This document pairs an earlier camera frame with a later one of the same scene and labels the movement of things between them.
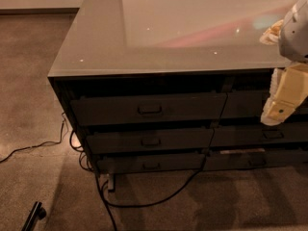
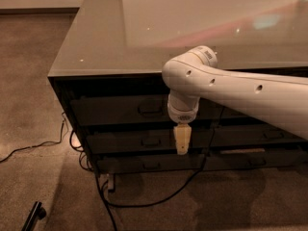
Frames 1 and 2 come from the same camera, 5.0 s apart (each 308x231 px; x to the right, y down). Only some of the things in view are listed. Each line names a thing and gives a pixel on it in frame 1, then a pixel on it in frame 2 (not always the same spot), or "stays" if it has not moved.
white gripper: x=295 y=38 to x=183 y=115
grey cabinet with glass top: x=163 y=78 stays
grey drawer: x=202 y=109 stays
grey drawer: x=150 y=162 stays
